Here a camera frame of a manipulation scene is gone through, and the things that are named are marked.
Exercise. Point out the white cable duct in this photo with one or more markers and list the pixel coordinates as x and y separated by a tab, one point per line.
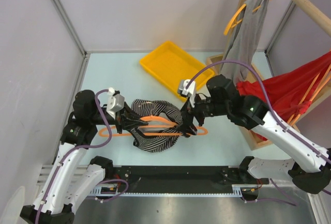
107	192

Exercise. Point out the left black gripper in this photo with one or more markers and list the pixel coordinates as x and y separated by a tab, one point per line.
125	122

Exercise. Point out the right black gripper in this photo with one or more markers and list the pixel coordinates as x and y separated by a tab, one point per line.
186	125

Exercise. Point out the grey tank top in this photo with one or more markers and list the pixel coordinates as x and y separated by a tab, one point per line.
246	35

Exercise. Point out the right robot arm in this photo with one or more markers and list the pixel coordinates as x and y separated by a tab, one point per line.
308	167

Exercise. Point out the wooden clothes rack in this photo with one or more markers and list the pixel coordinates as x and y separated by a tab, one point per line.
323	89

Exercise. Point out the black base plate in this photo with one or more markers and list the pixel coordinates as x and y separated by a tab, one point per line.
160	177

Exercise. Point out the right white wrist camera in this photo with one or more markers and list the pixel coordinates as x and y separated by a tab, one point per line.
187	89

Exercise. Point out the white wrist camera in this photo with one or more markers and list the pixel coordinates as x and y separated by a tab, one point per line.
115	102
187	89

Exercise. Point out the yellow plastic tray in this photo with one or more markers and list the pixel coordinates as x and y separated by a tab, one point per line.
169	64

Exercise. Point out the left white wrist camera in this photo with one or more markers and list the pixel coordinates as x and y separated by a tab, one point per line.
115	102

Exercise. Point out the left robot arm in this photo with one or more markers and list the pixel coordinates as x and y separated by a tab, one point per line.
59	199

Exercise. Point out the red tank top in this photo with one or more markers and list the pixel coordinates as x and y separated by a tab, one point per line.
292	93

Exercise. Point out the striped tank top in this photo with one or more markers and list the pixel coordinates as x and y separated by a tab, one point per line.
167	137

